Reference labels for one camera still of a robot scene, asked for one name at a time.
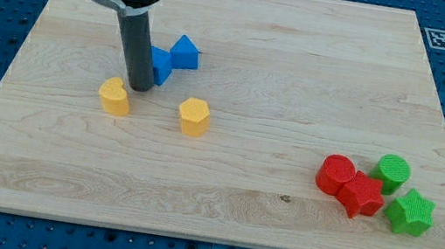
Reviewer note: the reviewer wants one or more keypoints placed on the yellow hexagon block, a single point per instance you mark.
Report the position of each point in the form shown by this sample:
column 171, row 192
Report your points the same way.
column 194, row 115

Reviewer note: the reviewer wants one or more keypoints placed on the blue triangle block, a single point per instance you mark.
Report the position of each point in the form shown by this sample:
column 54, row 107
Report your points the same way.
column 184, row 54

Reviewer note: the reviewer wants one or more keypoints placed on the light wooden board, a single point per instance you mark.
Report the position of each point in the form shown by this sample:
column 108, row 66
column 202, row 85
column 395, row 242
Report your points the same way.
column 288, row 83

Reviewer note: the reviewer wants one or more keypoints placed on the blue cube block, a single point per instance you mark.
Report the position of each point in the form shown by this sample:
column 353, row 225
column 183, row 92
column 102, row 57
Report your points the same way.
column 162, row 66

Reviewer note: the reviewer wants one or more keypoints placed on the yellow heart block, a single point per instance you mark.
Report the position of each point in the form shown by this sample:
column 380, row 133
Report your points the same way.
column 114, row 97

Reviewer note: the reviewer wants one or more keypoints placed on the red cylinder block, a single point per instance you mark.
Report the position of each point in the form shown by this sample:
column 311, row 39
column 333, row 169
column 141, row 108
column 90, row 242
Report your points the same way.
column 335, row 172

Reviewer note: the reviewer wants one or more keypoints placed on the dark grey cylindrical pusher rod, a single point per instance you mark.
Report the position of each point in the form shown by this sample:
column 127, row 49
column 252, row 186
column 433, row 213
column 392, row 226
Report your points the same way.
column 136, row 44

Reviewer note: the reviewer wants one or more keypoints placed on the red star block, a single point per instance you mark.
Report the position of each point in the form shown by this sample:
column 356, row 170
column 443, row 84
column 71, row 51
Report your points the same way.
column 361, row 195

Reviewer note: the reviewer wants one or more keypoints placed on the green cylinder block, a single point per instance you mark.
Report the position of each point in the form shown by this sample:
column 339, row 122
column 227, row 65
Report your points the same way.
column 392, row 171

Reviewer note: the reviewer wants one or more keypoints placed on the green star block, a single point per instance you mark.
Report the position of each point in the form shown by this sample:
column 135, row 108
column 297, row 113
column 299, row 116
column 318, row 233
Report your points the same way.
column 411, row 214

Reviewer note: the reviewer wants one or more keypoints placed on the white fiducial marker tag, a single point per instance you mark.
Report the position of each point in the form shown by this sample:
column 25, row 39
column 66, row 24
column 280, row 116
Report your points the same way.
column 435, row 38

